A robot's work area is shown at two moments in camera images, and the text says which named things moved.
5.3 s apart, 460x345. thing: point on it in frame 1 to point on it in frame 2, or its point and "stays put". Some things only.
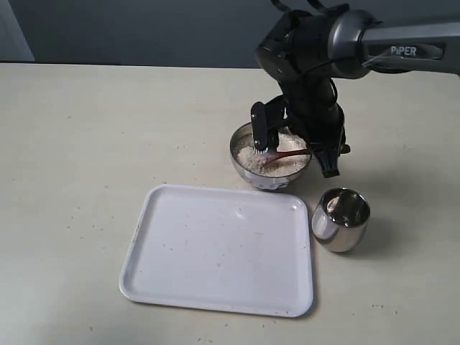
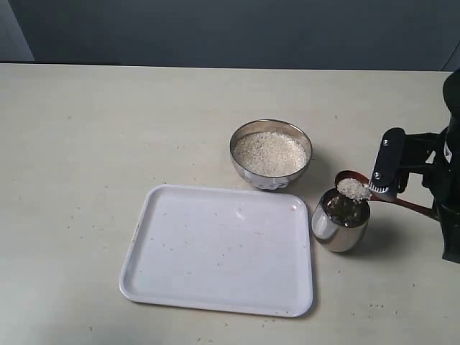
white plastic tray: [221, 249] stays put
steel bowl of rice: [254, 167] stays put
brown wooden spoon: [284, 154] to [358, 175]
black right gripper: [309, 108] to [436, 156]
